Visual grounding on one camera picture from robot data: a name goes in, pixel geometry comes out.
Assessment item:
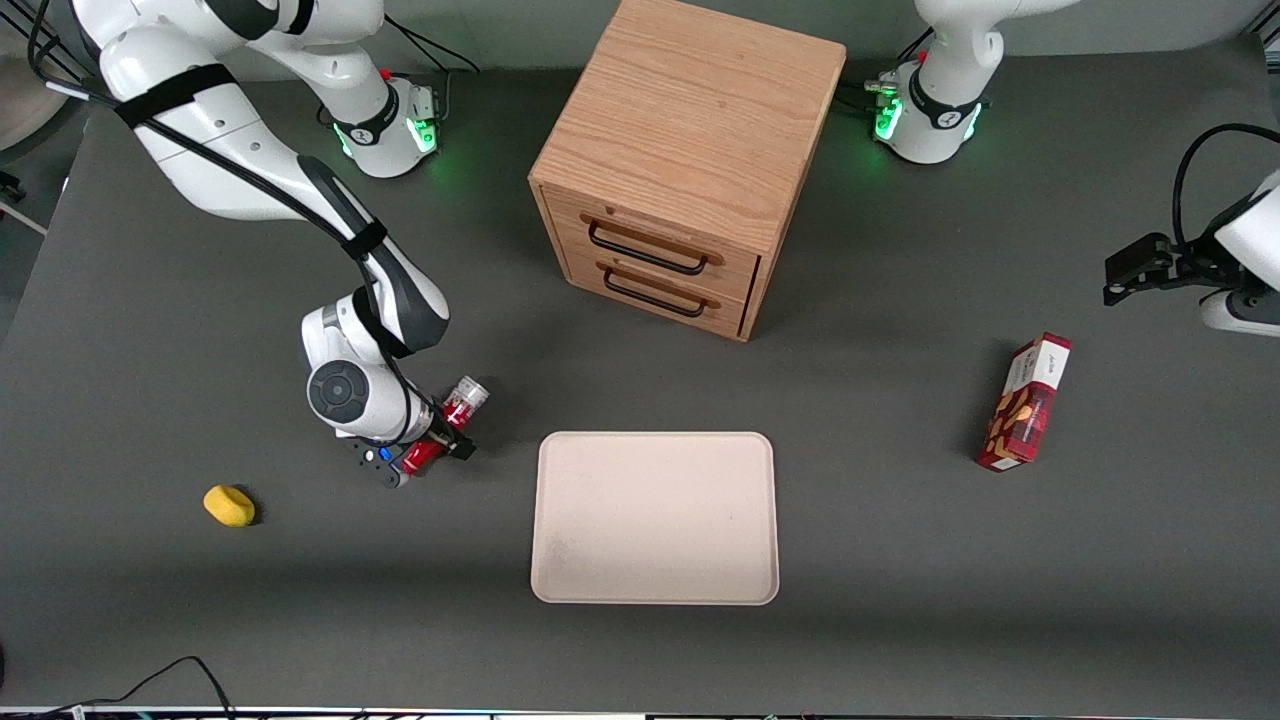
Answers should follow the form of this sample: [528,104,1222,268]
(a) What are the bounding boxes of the wooden drawer front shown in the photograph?
[543,188,761,303]
[563,248,751,337]

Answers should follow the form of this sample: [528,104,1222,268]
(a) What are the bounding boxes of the wooden drawer cabinet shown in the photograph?
[528,0,848,344]

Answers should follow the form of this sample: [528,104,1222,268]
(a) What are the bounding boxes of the black left base cable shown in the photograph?
[838,28,933,113]

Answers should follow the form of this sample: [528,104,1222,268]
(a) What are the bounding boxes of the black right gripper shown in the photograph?
[349,424,478,492]

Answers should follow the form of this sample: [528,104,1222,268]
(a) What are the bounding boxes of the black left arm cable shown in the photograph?
[1173,122,1280,251]

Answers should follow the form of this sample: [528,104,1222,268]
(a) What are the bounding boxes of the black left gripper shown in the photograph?
[1104,231,1243,307]

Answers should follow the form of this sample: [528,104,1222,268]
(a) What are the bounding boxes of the red plaid cookie box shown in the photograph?
[976,332,1073,473]

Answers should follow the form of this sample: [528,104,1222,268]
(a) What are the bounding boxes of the black right base cable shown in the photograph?
[378,14,482,126]

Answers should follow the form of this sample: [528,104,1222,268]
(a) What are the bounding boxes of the beige rectangular tray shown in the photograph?
[530,431,780,607]

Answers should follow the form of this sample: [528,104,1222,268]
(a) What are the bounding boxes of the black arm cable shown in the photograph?
[1173,122,1280,251]
[27,0,423,443]

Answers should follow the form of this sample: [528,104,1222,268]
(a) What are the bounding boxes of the black base cable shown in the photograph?
[378,14,482,126]
[838,28,933,113]

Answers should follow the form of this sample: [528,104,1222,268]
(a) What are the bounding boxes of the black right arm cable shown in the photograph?
[27,0,423,443]

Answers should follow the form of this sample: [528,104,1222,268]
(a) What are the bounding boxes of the black table edge cable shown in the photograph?
[0,655,237,720]

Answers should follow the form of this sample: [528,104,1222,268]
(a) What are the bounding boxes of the small yellow rounded object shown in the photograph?
[203,485,257,529]

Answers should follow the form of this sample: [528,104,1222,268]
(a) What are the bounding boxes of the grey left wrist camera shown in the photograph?
[1198,288,1280,337]

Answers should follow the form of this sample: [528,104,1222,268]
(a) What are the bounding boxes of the red coke bottle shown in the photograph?
[400,375,491,479]

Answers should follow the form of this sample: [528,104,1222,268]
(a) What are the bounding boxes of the black metal drawer handle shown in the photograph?
[602,265,708,320]
[587,220,710,277]

